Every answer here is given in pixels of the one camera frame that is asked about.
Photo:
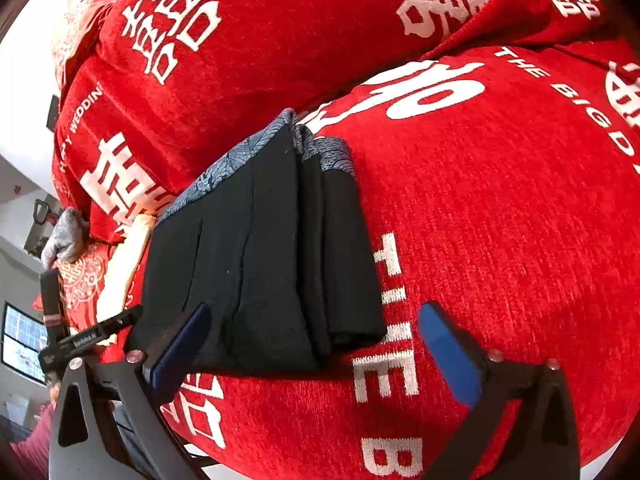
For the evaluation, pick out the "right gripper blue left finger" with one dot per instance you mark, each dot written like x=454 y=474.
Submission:
x=170 y=356

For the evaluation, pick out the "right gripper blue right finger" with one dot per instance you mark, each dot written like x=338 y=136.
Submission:
x=457 y=355

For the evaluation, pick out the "black pants with grey waistband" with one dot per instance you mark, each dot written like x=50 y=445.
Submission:
x=272 y=239

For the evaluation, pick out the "window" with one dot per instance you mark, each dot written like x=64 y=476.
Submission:
x=22 y=338

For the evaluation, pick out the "red embroidered pillow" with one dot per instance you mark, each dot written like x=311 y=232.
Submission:
x=83 y=281

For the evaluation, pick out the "grey cloth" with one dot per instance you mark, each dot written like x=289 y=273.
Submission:
x=68 y=239

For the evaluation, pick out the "cream white towel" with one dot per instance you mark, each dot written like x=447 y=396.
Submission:
x=122 y=266

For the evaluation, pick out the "red wedding bedspread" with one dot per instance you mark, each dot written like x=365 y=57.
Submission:
x=502 y=182

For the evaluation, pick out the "red folded wedding quilt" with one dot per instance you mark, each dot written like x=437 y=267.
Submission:
x=170 y=85

